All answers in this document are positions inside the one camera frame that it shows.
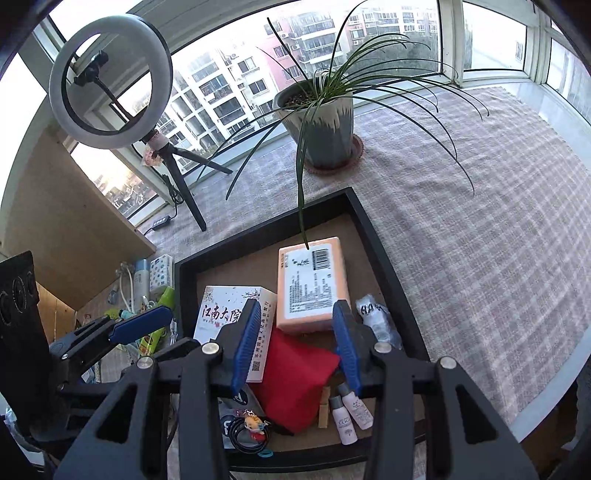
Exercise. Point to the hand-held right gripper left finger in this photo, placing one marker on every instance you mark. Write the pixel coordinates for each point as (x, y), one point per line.
(247, 341)

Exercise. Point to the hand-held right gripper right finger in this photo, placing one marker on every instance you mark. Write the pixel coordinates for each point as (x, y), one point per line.
(346, 346)

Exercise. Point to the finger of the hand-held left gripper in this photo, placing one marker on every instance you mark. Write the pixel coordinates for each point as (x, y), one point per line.
(143, 321)

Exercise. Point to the red cloth pouch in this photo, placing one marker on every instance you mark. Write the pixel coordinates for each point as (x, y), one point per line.
(295, 383)

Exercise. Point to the orange packet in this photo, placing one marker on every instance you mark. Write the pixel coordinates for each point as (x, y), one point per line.
(311, 281)

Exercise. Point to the small white bottle grey cap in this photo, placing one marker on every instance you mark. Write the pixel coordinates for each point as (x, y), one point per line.
(345, 423)

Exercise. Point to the black tray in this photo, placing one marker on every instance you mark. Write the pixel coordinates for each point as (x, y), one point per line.
(258, 258)

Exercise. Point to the green tube with orange end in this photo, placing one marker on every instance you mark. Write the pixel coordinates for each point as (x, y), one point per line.
(164, 297)

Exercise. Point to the wooden slat panel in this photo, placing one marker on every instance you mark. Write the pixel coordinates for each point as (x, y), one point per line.
(55, 314)

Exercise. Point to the white printed carton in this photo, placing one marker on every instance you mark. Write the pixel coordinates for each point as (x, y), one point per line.
(217, 314)

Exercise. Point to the clear plastic bag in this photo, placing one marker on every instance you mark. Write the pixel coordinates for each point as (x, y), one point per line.
(376, 318)

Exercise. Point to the white neck massager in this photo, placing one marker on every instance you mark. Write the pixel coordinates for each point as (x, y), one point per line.
(123, 281)

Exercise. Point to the white lotion bottle blue cap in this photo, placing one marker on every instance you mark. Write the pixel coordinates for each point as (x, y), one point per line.
(142, 277)

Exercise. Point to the printed tissue pack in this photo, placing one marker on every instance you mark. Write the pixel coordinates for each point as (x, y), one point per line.
(161, 272)

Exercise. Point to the small pink bottle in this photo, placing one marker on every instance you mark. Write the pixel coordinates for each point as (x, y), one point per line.
(359, 410)

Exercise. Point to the wooden clothespin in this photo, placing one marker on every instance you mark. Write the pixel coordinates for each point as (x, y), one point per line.
(324, 408)

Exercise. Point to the grey cloth with logo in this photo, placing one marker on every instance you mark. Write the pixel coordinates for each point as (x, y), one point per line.
(231, 415)

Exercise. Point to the large wooden board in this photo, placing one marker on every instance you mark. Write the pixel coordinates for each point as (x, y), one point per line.
(69, 217)

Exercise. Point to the black tripod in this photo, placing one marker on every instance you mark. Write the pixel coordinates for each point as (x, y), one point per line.
(180, 180)

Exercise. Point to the pink tag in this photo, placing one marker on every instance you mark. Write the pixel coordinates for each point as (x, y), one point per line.
(150, 159)

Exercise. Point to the red-brown plant saucer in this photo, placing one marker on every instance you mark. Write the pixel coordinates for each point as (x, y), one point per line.
(356, 157)

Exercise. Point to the potted grass plant grey pot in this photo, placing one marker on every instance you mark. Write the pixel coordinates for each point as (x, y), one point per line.
(323, 134)

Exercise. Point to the white window frame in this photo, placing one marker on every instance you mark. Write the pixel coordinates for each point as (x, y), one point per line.
(452, 41)

